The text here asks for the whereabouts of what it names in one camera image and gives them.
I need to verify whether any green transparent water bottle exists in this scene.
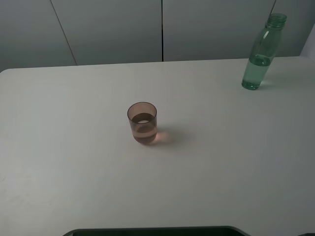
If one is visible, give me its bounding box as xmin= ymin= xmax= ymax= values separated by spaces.
xmin=241 ymin=13 xmax=287 ymax=90

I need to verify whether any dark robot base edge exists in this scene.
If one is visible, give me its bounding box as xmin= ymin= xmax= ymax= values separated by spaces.
xmin=65 ymin=226 xmax=247 ymax=236

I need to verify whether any pink translucent plastic cup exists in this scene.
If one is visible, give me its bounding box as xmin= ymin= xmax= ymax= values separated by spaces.
xmin=127 ymin=102 xmax=157 ymax=145

